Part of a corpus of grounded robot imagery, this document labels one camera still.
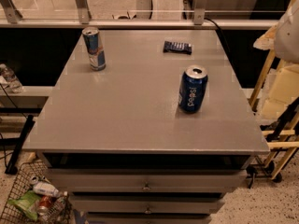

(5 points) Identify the blue pepsi can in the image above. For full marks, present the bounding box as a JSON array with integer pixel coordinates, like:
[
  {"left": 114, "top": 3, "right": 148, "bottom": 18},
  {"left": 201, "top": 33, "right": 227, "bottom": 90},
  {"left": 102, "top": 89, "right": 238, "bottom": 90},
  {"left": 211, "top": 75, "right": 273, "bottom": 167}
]
[{"left": 178, "top": 64, "right": 208, "bottom": 113}]

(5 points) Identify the black cable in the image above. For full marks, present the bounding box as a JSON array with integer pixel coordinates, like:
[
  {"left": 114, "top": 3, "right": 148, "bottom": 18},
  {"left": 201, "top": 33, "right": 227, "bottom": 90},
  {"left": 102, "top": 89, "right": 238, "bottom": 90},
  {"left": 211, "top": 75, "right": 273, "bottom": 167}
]
[{"left": 204, "top": 17, "right": 232, "bottom": 55}]

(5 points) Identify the blue rxbar blueberry bar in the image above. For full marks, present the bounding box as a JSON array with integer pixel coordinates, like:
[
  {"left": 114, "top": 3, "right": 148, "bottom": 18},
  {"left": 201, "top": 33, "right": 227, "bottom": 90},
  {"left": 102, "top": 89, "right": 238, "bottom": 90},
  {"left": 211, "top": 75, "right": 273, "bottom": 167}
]
[{"left": 164, "top": 41, "right": 192, "bottom": 55}]

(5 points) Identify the clear plastic water bottle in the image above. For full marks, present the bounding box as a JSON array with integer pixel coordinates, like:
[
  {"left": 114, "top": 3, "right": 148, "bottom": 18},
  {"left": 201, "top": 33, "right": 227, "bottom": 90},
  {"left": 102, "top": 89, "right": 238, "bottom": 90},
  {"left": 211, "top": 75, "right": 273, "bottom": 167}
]
[{"left": 0, "top": 63, "right": 23, "bottom": 93}]

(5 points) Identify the silver can in basket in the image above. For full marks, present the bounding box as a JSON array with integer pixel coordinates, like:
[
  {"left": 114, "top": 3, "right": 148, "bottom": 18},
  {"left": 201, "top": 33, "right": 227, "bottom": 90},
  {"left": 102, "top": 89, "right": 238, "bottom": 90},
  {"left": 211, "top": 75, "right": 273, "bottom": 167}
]
[{"left": 29, "top": 175, "right": 47, "bottom": 186}]

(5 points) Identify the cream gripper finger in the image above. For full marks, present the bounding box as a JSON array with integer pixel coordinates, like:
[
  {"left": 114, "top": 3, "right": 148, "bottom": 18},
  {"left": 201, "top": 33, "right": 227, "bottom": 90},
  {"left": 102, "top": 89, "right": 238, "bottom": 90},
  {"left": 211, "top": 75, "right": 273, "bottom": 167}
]
[{"left": 253, "top": 25, "right": 278, "bottom": 50}]

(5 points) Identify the bottom grey drawer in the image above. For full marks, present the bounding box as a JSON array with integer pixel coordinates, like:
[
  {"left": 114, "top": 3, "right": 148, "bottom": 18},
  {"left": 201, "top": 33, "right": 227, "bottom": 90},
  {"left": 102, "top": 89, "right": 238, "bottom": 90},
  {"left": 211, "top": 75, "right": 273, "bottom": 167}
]
[{"left": 87, "top": 214, "right": 211, "bottom": 224}]

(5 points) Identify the wire mesh basket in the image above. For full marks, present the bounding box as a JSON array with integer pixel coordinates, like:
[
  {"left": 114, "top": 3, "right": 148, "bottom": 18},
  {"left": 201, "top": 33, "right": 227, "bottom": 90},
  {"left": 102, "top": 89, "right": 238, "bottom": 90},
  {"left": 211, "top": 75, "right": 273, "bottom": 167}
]
[{"left": 0, "top": 161, "right": 71, "bottom": 224}]

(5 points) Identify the green snack bag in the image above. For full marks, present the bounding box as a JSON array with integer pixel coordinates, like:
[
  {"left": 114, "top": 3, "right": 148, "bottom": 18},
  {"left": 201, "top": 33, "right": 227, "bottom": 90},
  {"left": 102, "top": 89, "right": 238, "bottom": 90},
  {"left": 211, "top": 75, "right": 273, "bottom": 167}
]
[{"left": 7, "top": 190, "right": 41, "bottom": 221}]

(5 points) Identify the top grey drawer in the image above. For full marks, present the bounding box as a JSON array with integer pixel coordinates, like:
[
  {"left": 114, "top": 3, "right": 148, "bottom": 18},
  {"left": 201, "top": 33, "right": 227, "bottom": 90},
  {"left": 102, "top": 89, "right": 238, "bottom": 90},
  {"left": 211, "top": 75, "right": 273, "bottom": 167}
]
[{"left": 45, "top": 169, "right": 247, "bottom": 193}]

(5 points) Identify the red soda can in basket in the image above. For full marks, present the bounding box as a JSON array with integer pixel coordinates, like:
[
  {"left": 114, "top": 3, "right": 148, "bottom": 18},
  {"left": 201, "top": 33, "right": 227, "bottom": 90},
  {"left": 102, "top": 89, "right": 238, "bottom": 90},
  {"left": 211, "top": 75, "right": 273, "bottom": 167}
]
[{"left": 36, "top": 196, "right": 56, "bottom": 216}]

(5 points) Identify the grey drawer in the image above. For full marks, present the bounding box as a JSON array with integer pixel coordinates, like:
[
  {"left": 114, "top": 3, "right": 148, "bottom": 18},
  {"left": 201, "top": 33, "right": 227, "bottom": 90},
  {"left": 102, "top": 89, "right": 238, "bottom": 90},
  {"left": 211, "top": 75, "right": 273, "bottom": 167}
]
[
  {"left": 45, "top": 169, "right": 247, "bottom": 193},
  {"left": 70, "top": 196, "right": 224, "bottom": 214},
  {"left": 87, "top": 214, "right": 211, "bottom": 224}
]

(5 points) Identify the black metal leg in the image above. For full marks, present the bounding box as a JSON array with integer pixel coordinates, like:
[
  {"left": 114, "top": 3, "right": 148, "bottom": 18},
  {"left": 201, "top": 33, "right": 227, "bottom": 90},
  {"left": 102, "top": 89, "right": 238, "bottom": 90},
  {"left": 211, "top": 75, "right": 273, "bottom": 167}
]
[{"left": 5, "top": 115, "right": 35, "bottom": 175}]

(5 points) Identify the red bull can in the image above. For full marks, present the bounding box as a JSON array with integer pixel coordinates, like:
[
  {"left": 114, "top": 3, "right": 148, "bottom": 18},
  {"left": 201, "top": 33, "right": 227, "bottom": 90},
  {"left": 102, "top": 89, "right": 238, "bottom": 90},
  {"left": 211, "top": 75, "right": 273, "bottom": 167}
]
[{"left": 82, "top": 27, "right": 106, "bottom": 71}]

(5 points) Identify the middle grey drawer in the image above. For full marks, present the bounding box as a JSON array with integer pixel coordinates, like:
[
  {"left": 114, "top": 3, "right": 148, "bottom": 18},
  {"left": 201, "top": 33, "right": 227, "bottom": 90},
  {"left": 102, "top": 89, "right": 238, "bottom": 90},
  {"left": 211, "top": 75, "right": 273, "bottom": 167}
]
[{"left": 70, "top": 196, "right": 224, "bottom": 214}]

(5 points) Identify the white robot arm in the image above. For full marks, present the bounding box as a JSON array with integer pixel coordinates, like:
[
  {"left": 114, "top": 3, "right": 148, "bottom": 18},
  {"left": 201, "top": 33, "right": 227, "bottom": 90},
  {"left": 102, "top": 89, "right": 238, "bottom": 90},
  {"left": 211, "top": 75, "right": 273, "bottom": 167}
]
[{"left": 253, "top": 0, "right": 299, "bottom": 63}]

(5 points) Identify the white plastic bottle in basket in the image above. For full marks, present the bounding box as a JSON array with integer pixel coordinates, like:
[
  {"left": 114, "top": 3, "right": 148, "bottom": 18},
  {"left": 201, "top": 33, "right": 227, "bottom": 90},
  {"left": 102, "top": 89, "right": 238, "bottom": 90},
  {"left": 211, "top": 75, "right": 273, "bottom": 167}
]
[{"left": 33, "top": 182, "right": 60, "bottom": 198}]

